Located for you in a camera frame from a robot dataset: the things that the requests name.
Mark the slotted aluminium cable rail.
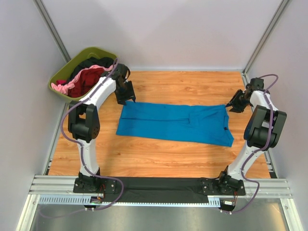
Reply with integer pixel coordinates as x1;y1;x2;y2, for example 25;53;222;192
38;194;221;207

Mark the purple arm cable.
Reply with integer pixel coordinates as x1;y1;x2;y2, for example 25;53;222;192
38;57;125;219
218;74;280;215

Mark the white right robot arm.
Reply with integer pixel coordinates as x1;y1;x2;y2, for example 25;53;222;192
218;74;287;194

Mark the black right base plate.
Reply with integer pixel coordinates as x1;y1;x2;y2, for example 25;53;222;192
201;178;246;196

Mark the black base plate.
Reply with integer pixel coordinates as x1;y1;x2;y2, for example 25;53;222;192
201;178;246;196
73;176;122;194

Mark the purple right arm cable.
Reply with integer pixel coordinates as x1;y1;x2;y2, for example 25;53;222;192
218;74;280;215

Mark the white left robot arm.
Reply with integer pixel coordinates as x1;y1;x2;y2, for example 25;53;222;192
68;64;136;193

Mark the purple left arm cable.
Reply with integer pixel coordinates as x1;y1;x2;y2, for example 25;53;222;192
38;57;125;219

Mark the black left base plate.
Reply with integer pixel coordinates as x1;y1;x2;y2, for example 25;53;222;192
73;176;122;194

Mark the right aluminium frame post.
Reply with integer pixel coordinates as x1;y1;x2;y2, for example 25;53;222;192
242;0;292;76

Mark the aluminium front frame beam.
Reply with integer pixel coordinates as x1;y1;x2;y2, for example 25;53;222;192
29;176;292;198

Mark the blue t shirt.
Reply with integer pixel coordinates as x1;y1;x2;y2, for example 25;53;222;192
116;102;234;147

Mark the pink garment in bin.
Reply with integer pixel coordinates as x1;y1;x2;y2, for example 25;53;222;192
50;64;116;96

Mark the aluminium frame post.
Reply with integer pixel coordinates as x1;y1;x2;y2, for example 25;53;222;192
242;0;292;76
33;0;71;62

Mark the left aluminium frame post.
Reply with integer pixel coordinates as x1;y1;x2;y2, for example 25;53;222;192
33;0;71;62

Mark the green plastic laundry bin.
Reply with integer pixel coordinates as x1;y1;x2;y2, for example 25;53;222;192
48;47;117;102

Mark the dark red garment in bin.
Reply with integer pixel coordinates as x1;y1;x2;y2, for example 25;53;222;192
55;68;106;99

